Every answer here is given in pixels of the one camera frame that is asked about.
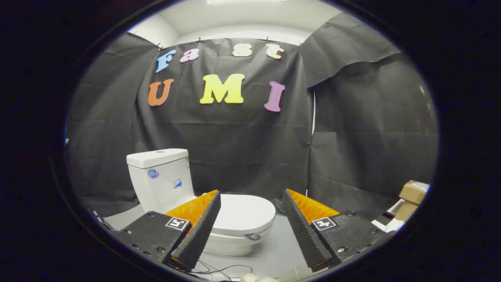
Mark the white ceramic toilet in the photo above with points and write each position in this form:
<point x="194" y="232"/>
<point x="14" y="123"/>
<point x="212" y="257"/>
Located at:
<point x="164" y="192"/>

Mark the small cardboard box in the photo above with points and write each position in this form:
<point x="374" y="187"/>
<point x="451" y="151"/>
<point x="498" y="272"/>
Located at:
<point x="411" y="192"/>

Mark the white toilet tank cover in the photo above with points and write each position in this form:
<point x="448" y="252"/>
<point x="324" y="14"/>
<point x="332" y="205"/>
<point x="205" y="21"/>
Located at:
<point x="156" y="157"/>

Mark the brown cardboard box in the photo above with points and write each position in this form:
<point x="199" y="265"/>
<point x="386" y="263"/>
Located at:
<point x="405" y="210"/>

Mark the white toilet lid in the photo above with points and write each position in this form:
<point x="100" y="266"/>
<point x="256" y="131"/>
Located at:
<point x="246" y="213"/>

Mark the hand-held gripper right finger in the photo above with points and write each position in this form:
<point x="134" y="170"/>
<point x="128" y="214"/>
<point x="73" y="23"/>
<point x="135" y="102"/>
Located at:
<point x="307" y="239"/>

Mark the black backdrop cloth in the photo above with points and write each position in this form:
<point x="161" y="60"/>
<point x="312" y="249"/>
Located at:
<point x="235" y="137"/>

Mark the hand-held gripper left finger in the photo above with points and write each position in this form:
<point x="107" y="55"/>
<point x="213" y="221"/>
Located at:
<point x="197" y="235"/>

